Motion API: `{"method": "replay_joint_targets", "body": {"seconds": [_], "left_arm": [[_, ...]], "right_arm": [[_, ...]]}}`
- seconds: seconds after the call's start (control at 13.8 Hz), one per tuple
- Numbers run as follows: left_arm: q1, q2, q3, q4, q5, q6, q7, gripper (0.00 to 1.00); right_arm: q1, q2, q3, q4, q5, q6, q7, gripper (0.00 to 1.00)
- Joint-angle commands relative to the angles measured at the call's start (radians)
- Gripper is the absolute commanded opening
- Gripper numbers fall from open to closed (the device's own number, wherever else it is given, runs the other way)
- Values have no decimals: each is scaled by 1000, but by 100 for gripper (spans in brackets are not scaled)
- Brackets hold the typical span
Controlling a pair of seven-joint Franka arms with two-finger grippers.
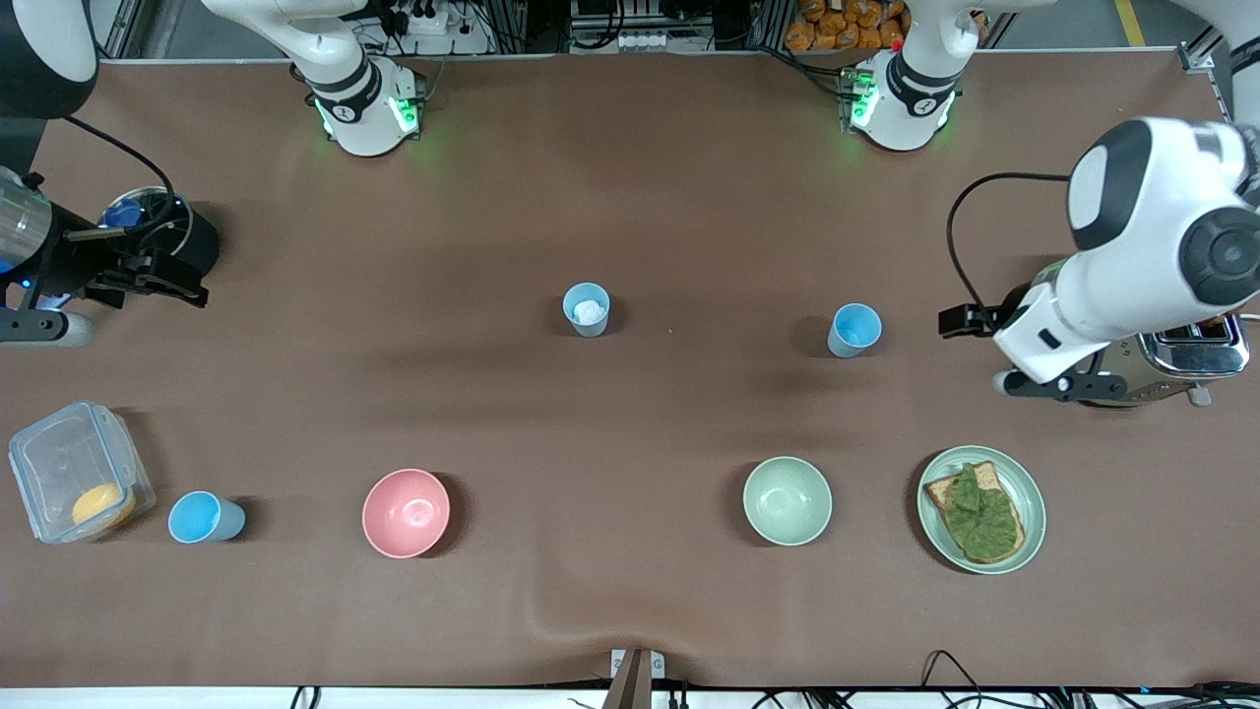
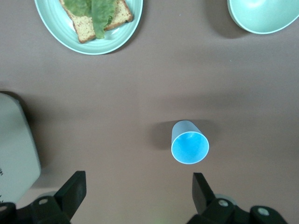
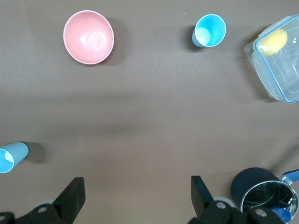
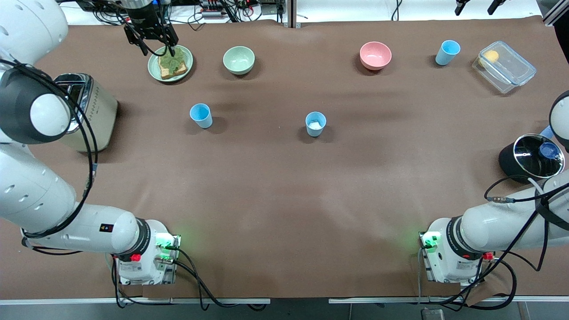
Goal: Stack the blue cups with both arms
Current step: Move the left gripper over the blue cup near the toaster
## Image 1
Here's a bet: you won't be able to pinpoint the light blue plastic cup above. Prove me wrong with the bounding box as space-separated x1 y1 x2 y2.
562 283 611 339
167 490 247 545
827 302 883 359

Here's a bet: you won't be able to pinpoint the black cylindrical pot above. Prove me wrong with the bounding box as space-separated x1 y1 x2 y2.
98 186 221 287

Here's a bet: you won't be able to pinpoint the glass lid blue knob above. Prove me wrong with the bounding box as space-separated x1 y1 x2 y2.
98 187 194 269

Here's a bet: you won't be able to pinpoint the beige chrome toaster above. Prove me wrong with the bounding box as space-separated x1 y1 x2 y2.
1073 313 1253 410

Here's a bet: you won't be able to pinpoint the toasted bread slice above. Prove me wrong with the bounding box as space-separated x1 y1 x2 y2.
924 461 1027 565

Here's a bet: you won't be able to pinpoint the clear plastic food container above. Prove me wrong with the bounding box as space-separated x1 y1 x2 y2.
8 400 157 546

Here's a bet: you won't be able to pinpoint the pale green plate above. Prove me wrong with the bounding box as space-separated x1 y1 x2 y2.
916 445 1047 576

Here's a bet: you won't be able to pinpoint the green lettuce leaf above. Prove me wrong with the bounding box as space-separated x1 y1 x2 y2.
946 463 1021 560

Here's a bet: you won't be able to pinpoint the yellow round food piece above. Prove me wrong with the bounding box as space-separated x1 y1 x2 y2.
71 482 137 533

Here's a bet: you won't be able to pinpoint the pale green bowl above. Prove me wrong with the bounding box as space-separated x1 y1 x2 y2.
742 455 834 548

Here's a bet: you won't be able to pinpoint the orange snack bags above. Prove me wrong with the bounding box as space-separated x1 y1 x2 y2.
785 0 909 52

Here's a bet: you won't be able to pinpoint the pink bowl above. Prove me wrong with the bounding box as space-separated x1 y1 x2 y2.
361 468 452 559

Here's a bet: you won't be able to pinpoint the brown table mat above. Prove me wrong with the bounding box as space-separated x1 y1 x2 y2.
0 49 1260 690

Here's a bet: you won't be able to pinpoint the white power strip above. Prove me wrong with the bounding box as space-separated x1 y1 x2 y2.
389 0 464 36

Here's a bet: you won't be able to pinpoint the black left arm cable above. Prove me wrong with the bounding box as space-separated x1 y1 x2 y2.
946 172 1074 311

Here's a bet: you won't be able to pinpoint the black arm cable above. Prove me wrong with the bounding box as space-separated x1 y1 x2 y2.
946 172 1074 311
61 116 179 237

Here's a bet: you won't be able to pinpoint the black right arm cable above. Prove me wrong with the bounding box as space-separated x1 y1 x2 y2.
61 116 179 237

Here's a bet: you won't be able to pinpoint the aluminium frame post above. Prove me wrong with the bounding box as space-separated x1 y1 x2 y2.
98 0 188 60
495 0 534 52
750 0 796 52

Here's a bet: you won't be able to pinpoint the aluminium frame profile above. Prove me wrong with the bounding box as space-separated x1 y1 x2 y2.
1179 22 1239 124

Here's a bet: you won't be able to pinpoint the black cable loop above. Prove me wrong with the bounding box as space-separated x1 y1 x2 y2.
920 649 985 692

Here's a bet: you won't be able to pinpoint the black cable bundle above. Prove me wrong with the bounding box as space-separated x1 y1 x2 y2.
984 679 1260 709

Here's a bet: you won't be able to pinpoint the metal mounting bracket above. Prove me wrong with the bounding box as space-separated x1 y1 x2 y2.
602 648 666 709

